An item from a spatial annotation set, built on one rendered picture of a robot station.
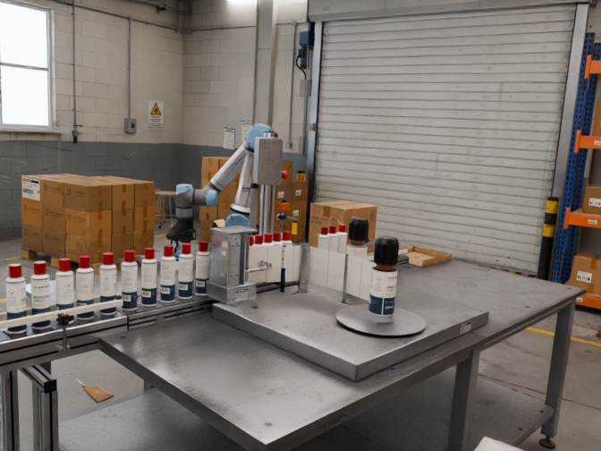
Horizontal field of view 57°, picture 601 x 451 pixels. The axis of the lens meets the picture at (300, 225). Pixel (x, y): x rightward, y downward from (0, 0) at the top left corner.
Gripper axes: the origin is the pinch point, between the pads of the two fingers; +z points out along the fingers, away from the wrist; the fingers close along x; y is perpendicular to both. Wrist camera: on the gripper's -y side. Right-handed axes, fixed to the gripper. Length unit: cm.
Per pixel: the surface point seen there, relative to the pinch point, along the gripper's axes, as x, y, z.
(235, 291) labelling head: -61, -40, -5
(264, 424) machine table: -110, -97, 5
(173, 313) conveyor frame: -46, -56, 2
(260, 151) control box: -49, -10, -54
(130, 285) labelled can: -39, -70, -10
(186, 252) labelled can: -44, -48, -18
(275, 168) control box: -54, -5, -48
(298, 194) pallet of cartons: 157, 400, 15
